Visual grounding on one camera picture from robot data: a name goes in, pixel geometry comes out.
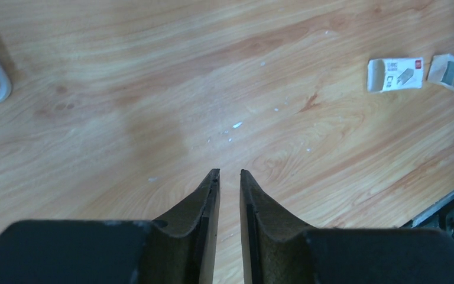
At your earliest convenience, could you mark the white staple box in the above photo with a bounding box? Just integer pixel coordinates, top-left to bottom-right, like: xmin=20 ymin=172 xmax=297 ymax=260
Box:
xmin=367 ymin=57 xmax=424 ymax=93

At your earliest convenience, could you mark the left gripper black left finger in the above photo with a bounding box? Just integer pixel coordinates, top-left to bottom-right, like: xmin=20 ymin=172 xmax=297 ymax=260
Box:
xmin=0 ymin=169 xmax=220 ymax=283

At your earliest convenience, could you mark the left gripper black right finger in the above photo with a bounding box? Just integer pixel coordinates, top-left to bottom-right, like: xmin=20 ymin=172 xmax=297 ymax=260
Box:
xmin=240 ymin=170 xmax=454 ymax=283

